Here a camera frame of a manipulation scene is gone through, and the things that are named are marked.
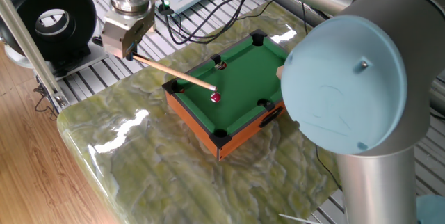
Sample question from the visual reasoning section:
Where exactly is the silver Schunk gripper body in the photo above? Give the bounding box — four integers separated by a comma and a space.
100, 0, 156, 60

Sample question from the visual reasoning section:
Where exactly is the wooden pool cue black butt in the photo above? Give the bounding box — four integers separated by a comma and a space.
91, 35, 218, 93

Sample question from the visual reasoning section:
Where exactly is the mini green felt pool table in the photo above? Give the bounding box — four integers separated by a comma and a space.
161, 28, 289, 161

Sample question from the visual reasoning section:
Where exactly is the green marble slab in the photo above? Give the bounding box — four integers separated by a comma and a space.
56, 0, 343, 224

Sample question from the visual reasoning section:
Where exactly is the thin white stick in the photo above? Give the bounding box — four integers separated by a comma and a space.
277, 212, 323, 224

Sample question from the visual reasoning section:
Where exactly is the black cable bundle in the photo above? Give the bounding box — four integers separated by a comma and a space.
147, 0, 310, 46

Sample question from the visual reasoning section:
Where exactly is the aluminium frame post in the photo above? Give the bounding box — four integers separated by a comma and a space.
0, 0, 70, 112

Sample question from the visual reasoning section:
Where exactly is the black round duct fan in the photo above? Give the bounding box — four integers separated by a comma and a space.
0, 0, 111, 81

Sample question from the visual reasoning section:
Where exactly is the grey aluminium rail beam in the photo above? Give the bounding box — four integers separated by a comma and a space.
255, 0, 445, 117

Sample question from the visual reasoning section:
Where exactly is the long thin black cable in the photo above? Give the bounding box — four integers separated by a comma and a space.
314, 143, 344, 193

